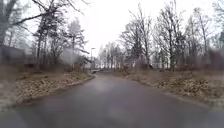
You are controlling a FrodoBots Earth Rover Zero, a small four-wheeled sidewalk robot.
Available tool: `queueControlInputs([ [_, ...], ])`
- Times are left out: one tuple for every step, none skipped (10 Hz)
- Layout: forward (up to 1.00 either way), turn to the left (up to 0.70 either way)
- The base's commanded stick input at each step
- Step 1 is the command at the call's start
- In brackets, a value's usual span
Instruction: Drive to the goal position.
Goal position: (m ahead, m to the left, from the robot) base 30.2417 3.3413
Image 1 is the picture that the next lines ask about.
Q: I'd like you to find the street lamp pole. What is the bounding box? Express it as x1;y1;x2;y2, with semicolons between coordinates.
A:
89;47;96;70

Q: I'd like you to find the grey asphalt path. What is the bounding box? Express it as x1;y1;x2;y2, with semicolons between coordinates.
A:
0;71;224;128

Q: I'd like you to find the wood of bare trees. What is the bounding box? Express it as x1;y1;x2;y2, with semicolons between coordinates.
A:
97;0;224;72
0;0;92;70

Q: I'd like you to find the leaf-covered ground strip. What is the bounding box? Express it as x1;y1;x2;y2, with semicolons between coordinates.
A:
0;67;96;110
112;66;224;108

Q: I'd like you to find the dark building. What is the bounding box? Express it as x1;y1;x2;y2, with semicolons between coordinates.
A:
0;44;36;66

